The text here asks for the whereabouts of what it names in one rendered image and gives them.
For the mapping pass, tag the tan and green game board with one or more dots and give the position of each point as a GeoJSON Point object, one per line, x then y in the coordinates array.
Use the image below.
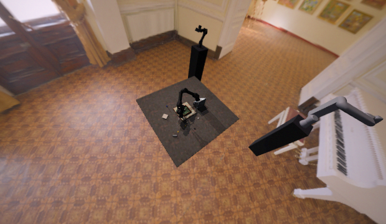
{"type": "Point", "coordinates": [188, 110]}

